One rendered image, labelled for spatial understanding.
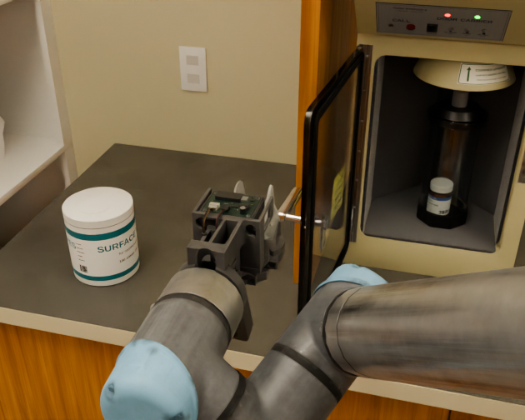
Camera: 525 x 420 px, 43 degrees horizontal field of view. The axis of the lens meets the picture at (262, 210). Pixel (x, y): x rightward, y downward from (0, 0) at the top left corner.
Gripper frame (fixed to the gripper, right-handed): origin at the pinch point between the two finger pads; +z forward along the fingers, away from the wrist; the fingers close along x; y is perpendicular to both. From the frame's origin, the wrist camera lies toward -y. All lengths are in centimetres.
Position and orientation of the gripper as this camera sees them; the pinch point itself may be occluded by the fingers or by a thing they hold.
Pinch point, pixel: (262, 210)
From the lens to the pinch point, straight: 79.9
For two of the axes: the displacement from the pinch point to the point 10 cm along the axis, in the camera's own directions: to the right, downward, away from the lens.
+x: -9.7, -1.3, 2.2
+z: 2.6, -5.0, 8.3
